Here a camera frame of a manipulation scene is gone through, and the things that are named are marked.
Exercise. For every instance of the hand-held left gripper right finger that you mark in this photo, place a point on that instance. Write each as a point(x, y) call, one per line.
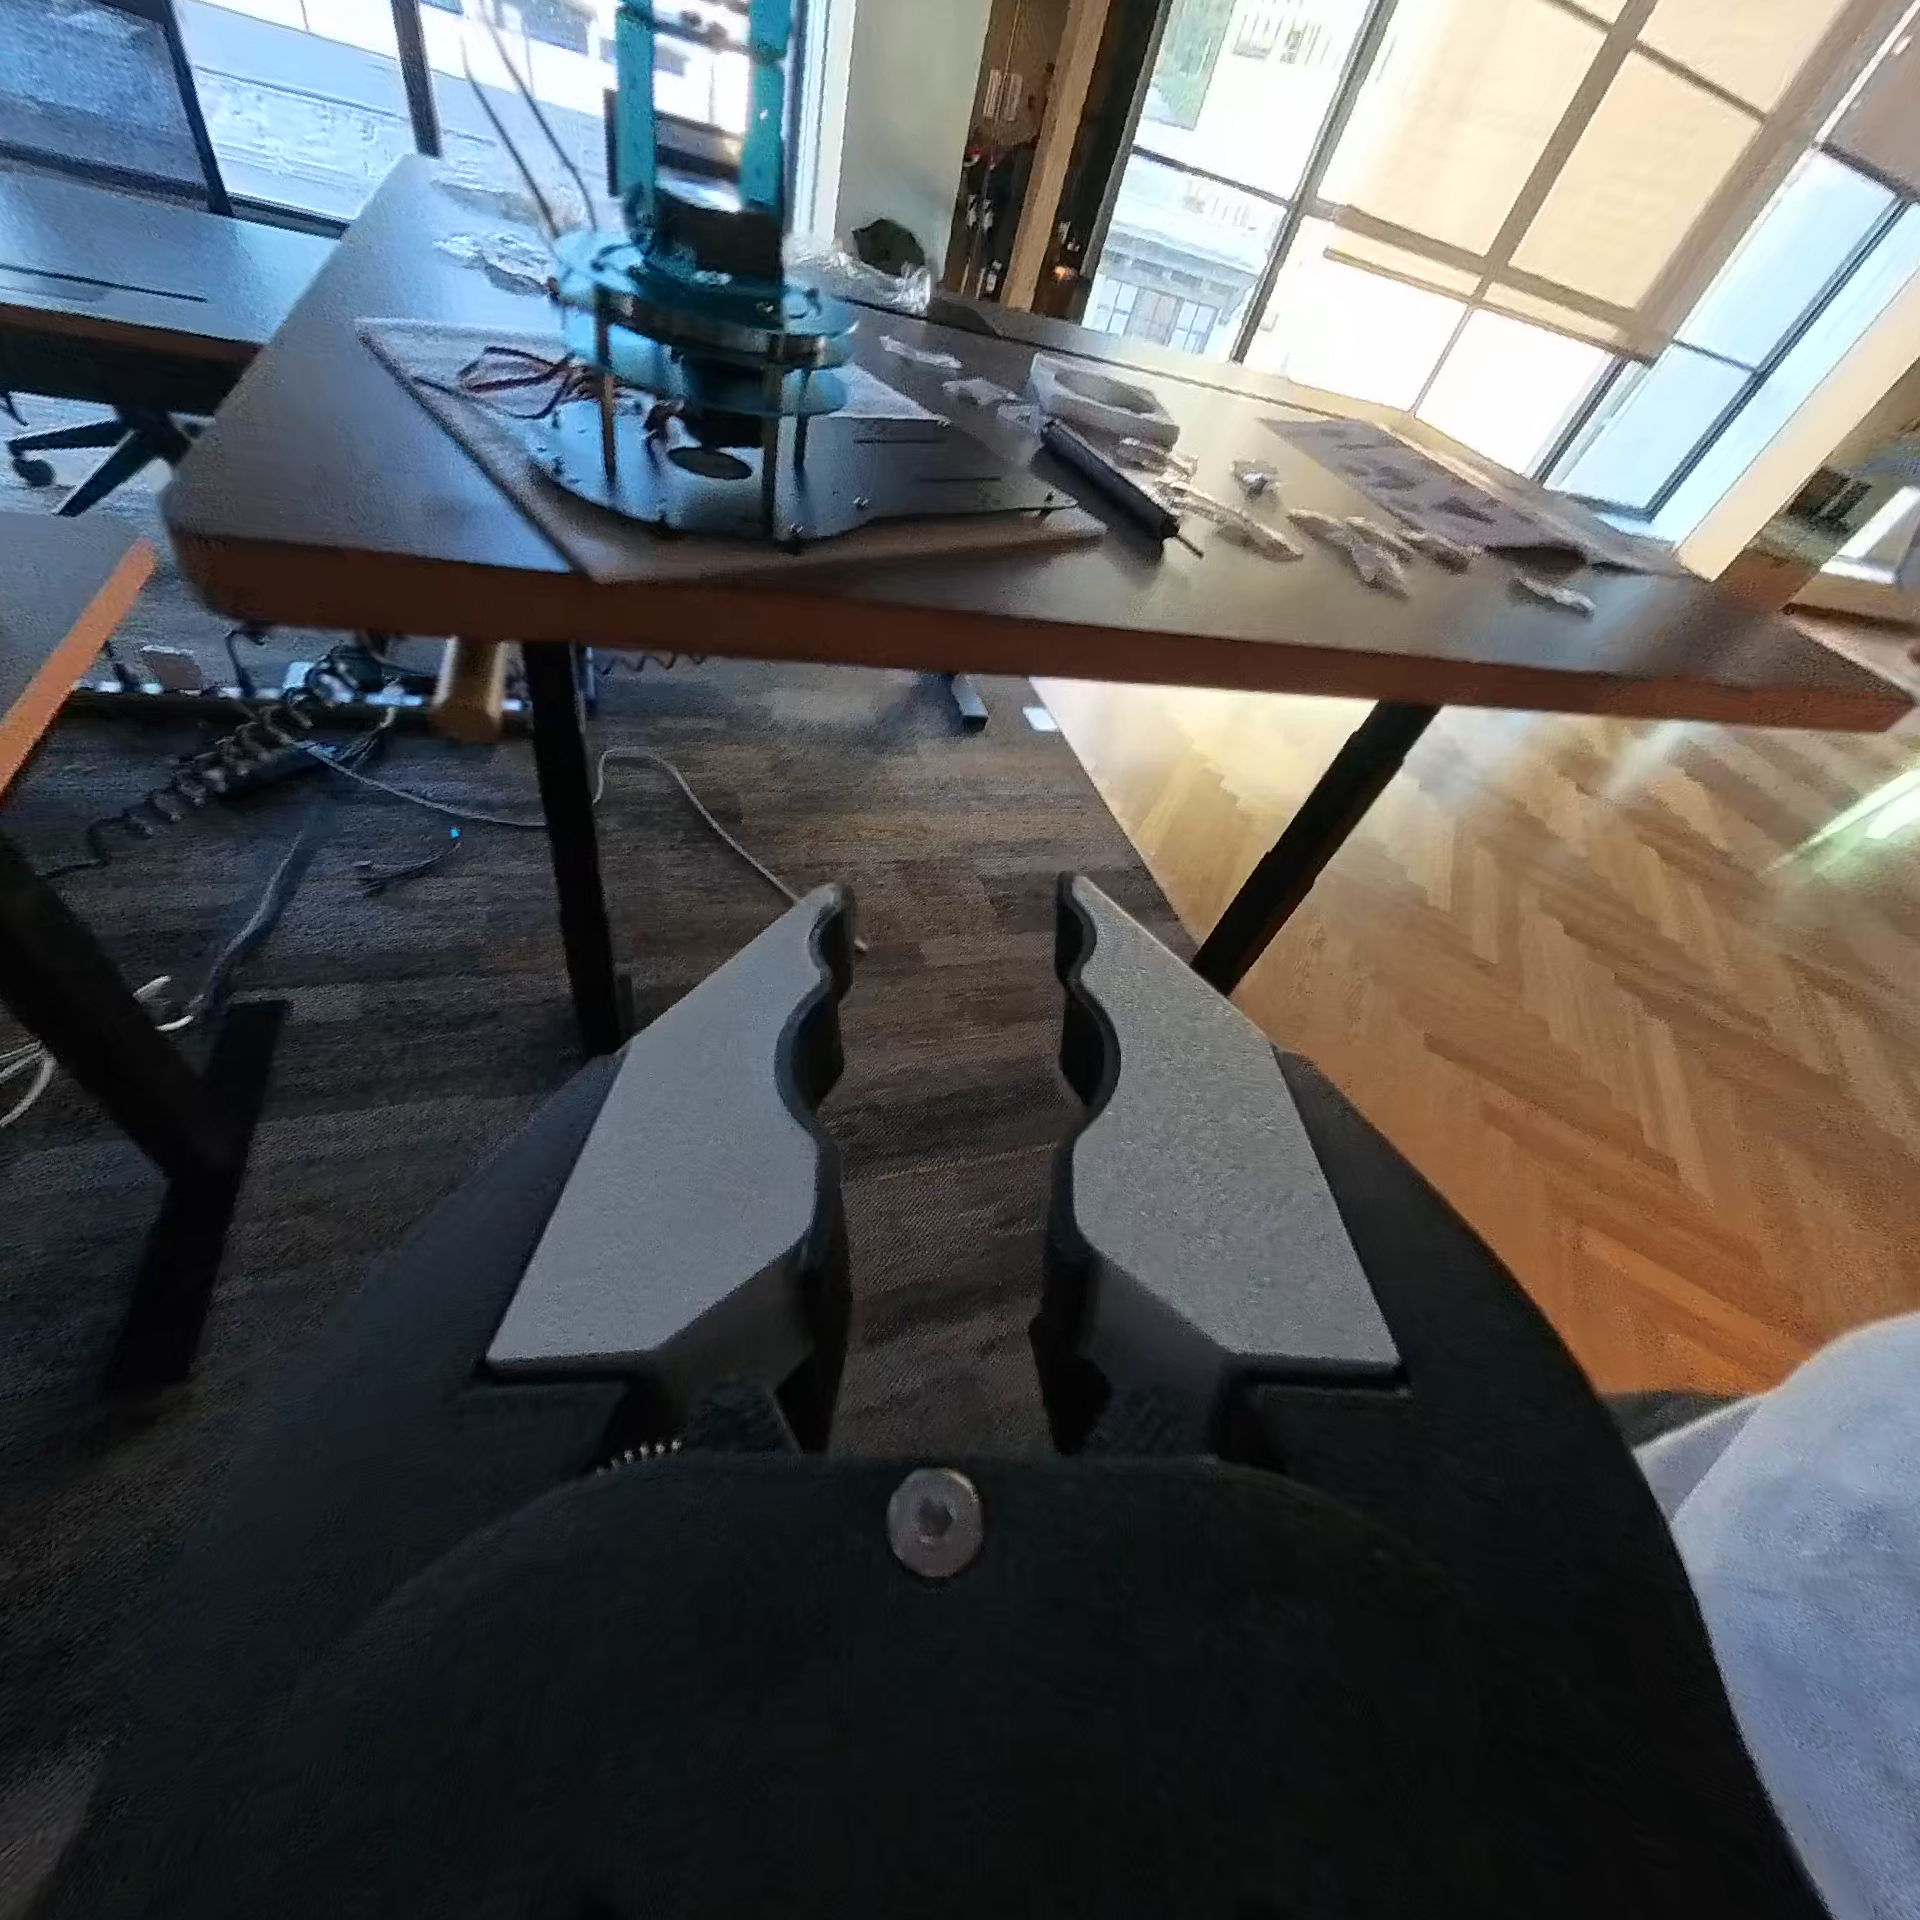
point(1215, 1201)

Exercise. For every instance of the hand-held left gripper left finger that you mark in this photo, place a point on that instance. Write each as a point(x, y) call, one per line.
point(674, 1201)

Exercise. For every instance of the scatter of clear screw bags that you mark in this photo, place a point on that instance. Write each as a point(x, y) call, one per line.
point(1372, 555)

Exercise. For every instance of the white power strip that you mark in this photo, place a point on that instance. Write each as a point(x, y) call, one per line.
point(225, 683)

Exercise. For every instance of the person in white shirt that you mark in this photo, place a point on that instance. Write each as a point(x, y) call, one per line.
point(1801, 1620)

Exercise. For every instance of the black screwdriver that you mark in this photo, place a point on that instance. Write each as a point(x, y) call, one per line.
point(1111, 480)

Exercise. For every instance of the printed instruction manual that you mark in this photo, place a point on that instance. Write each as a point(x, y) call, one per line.
point(1424, 489)

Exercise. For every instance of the crumpled clear plastic wrap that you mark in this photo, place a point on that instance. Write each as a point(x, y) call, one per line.
point(840, 279)

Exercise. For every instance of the black chair base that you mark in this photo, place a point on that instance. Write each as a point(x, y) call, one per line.
point(105, 442)

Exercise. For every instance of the clear bag of dark parts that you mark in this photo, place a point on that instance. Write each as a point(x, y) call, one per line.
point(503, 254)

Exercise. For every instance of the beige roller blind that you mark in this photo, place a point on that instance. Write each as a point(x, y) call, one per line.
point(1500, 135)

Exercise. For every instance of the large window wall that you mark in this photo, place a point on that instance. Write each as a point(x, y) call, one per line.
point(1201, 90)

